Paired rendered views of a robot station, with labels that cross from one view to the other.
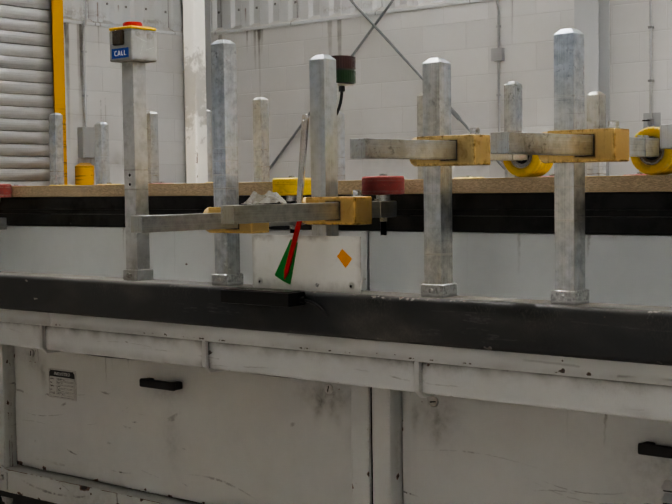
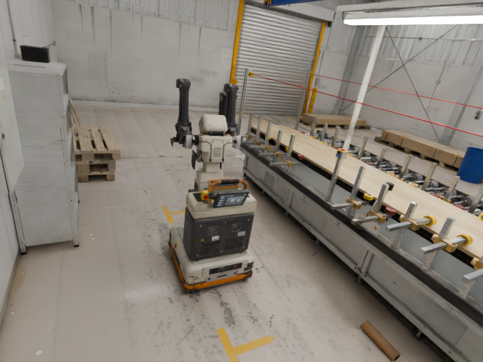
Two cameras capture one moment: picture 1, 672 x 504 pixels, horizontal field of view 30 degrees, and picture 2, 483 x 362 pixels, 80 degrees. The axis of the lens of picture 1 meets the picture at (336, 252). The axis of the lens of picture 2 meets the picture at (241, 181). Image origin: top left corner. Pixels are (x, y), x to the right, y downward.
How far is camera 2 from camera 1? 105 cm
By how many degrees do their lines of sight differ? 29
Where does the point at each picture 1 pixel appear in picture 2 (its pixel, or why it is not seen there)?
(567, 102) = (443, 233)
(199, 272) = (341, 197)
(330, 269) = (371, 228)
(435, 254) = (397, 240)
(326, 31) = (389, 62)
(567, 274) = (427, 265)
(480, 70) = (430, 85)
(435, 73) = (412, 206)
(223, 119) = (357, 183)
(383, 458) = (369, 256)
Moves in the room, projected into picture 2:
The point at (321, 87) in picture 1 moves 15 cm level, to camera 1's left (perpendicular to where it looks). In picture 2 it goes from (383, 191) to (363, 186)
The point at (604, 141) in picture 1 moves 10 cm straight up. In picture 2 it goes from (449, 247) to (456, 234)
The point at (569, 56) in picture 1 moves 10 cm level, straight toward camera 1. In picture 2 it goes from (449, 224) to (449, 230)
